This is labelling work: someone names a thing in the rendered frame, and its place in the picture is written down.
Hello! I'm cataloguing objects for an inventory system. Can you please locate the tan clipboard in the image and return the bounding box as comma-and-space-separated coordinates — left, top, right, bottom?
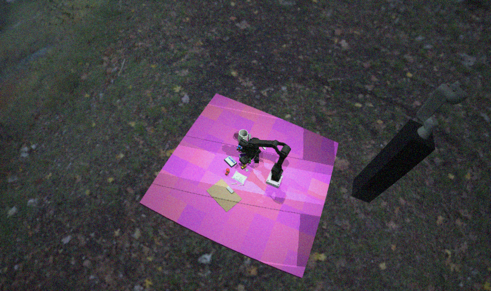
206, 179, 242, 212

